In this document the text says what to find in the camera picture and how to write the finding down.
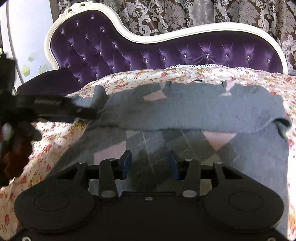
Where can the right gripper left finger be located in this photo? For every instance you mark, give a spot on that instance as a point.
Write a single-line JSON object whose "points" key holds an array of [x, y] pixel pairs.
{"points": [[111, 170]]}

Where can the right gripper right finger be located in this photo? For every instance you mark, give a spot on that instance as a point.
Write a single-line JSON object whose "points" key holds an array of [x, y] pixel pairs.
{"points": [[188, 171]]}

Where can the grey argyle knit sweater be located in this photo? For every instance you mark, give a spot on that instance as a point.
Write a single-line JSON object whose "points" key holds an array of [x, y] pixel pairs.
{"points": [[237, 133]]}

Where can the floral bed sheet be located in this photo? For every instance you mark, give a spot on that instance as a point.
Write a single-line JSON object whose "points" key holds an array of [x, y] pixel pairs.
{"points": [[58, 137]]}

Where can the purple tufted white-framed headboard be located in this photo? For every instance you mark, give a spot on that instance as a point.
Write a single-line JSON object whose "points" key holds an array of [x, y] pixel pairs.
{"points": [[89, 41]]}

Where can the brown silver damask curtain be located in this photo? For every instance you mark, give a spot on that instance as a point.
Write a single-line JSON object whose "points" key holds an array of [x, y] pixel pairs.
{"points": [[150, 18]]}

